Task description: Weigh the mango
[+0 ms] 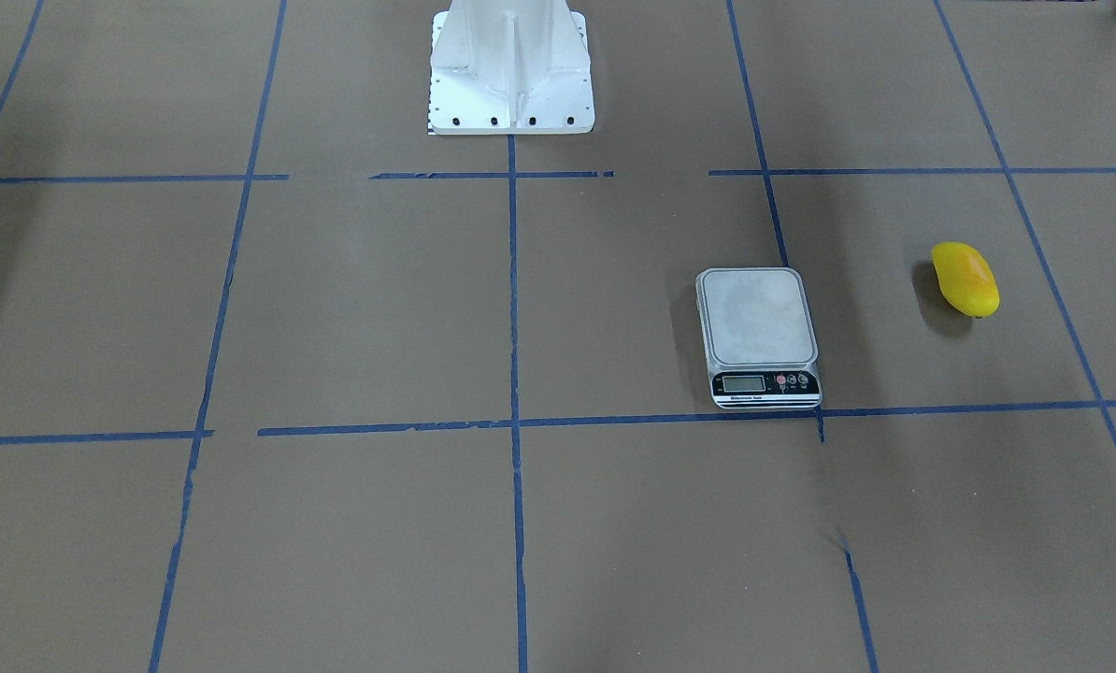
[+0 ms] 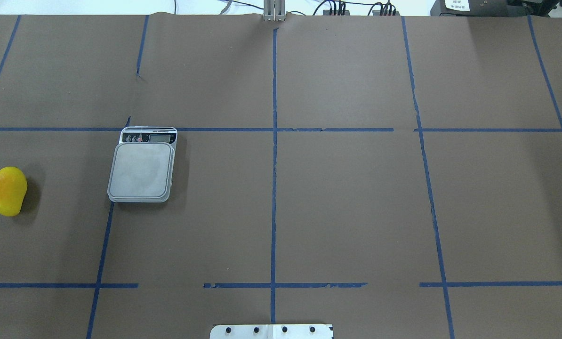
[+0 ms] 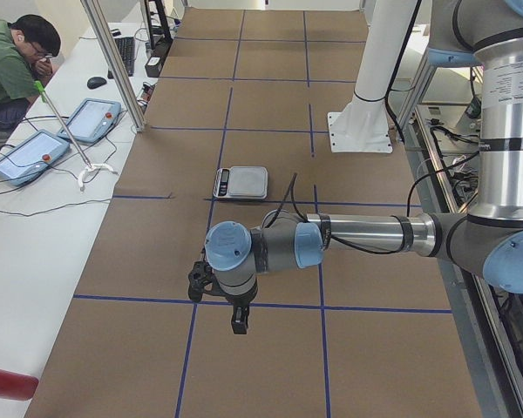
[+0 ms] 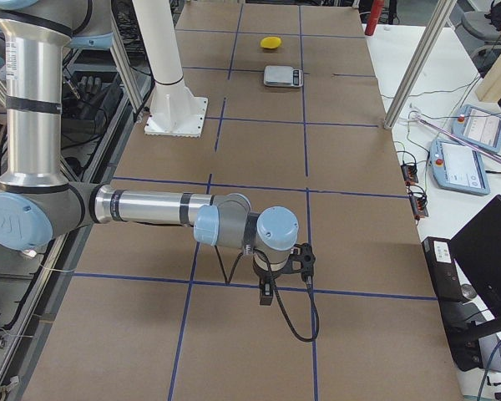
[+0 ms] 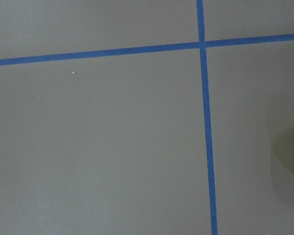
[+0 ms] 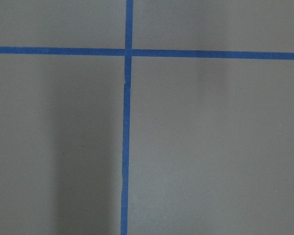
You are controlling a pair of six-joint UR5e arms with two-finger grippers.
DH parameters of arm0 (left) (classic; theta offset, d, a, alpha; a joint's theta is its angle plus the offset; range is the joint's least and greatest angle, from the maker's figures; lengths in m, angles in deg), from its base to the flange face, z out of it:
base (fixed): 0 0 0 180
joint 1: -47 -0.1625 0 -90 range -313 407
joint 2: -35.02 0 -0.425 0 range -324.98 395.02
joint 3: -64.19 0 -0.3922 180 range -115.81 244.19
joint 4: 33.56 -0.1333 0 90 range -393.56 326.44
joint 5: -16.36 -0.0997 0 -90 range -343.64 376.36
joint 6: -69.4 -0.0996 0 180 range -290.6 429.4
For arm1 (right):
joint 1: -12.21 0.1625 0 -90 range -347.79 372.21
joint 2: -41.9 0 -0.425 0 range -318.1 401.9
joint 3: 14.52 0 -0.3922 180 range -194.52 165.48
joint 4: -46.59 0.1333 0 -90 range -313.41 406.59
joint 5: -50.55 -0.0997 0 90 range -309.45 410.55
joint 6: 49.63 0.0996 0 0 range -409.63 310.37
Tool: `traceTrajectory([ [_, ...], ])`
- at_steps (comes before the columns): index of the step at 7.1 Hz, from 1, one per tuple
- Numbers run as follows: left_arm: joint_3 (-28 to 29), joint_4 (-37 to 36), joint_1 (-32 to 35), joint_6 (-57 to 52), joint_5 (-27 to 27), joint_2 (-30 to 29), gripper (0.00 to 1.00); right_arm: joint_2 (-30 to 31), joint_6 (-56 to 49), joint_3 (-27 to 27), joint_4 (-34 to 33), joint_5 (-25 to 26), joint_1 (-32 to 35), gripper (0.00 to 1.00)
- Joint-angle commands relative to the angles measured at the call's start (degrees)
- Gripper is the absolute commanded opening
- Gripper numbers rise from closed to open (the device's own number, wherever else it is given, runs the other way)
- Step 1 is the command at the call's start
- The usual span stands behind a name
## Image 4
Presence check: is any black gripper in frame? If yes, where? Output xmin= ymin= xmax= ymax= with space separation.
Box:
xmin=253 ymin=254 xmax=292 ymax=306

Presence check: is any yellow mango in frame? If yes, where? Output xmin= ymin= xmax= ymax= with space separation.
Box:
xmin=260 ymin=36 xmax=282 ymax=50

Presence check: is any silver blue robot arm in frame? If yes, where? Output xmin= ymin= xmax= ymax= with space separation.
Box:
xmin=0 ymin=1 xmax=299 ymax=305

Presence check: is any lower small circuit board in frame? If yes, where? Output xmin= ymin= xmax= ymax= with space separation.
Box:
xmin=408 ymin=190 xmax=428 ymax=221

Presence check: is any small circuit board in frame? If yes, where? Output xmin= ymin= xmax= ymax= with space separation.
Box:
xmin=408 ymin=190 xmax=428 ymax=221
xmin=401 ymin=163 xmax=418 ymax=185

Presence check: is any black desktop computer box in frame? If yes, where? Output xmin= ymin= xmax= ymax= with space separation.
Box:
xmin=422 ymin=236 xmax=478 ymax=303

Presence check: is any upper small circuit board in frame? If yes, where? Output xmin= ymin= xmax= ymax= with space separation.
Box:
xmin=401 ymin=163 xmax=418 ymax=185

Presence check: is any silver electronic kitchen scale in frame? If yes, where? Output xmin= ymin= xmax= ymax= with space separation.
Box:
xmin=263 ymin=65 xmax=304 ymax=88

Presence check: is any black laptop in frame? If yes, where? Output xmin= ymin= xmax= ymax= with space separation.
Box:
xmin=450 ymin=195 xmax=501 ymax=317

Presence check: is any lower teach pendant tablet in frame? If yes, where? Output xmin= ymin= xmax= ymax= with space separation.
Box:
xmin=430 ymin=139 xmax=490 ymax=195

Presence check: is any teach pendant tablet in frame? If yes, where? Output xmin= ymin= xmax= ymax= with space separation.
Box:
xmin=452 ymin=104 xmax=501 ymax=153
xmin=430 ymin=139 xmax=490 ymax=195

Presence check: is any pink metal rod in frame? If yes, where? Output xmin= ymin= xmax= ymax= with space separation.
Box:
xmin=416 ymin=117 xmax=501 ymax=165

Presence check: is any black foam tool case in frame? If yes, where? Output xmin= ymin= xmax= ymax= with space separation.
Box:
xmin=62 ymin=72 xmax=123 ymax=136

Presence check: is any upper teach pendant tablet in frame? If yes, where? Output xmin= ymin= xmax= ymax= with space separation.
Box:
xmin=452 ymin=104 xmax=501 ymax=153

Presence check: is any red fire extinguisher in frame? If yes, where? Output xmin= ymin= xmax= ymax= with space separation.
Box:
xmin=364 ymin=0 xmax=385 ymax=36

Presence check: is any grey office chair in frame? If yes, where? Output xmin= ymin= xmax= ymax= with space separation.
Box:
xmin=460 ymin=1 xmax=501 ymax=76

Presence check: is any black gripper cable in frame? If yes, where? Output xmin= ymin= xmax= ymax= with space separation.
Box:
xmin=216 ymin=246 xmax=321 ymax=342

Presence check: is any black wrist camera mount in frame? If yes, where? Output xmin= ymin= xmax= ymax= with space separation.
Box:
xmin=290 ymin=243 xmax=316 ymax=282

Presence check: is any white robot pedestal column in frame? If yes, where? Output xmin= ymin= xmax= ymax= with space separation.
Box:
xmin=133 ymin=1 xmax=208 ymax=138

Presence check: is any aluminium frame post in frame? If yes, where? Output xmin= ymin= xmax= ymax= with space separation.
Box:
xmin=383 ymin=0 xmax=457 ymax=129

